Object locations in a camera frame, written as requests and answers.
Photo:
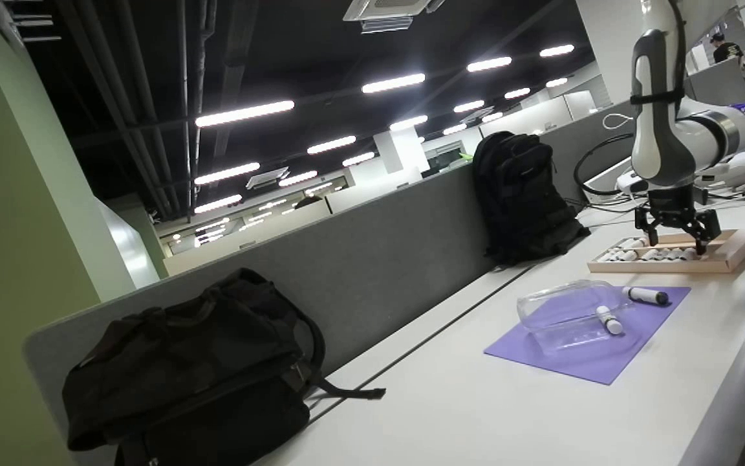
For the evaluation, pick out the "clear plastic clamshell container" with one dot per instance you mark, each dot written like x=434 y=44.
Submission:
x=562 y=323

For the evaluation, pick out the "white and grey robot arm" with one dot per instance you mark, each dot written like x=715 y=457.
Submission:
x=658 y=104

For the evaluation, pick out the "black backpack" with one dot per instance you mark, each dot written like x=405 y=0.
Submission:
x=518 y=198

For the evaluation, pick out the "small white bottle dark cap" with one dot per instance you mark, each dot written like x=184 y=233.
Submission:
x=649 y=296

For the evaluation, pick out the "grey desk divider panel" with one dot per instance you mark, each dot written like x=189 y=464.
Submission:
x=373 y=268

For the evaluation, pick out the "purple rectangular mat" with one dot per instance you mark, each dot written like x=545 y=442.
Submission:
x=596 y=363

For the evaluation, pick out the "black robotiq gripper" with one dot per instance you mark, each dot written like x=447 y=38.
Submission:
x=674 y=204

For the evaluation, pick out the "ceiling air conditioner unit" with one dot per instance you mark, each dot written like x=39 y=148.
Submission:
x=390 y=14

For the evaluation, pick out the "fluorescent ceiling light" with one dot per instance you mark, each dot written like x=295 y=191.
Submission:
x=245 y=112
x=394 y=84
x=299 y=178
x=558 y=49
x=228 y=174
x=491 y=62
x=218 y=203
x=333 y=143

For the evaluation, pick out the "light wooden compartment tray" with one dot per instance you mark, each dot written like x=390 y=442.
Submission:
x=737 y=248

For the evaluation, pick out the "black duffel bag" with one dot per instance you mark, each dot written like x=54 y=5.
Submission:
x=193 y=371

